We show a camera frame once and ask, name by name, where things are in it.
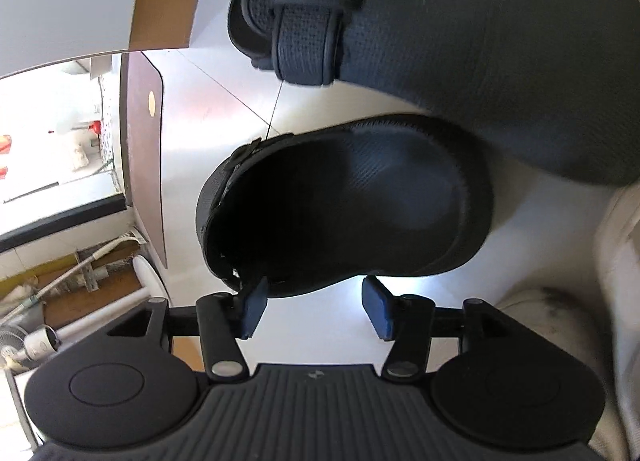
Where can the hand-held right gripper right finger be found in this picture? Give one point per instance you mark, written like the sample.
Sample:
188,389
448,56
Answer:
377,310

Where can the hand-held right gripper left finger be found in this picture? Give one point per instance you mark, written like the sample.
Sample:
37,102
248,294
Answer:
252,310

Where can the black buckle clog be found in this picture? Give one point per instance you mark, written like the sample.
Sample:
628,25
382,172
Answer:
475,41
350,206

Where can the white printed sneaker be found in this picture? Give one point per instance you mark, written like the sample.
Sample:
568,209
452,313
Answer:
560,371
622,236

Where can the white fan stand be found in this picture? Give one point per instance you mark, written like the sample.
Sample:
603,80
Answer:
147,277

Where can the brown door mat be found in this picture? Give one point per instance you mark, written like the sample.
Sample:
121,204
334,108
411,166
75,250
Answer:
145,166

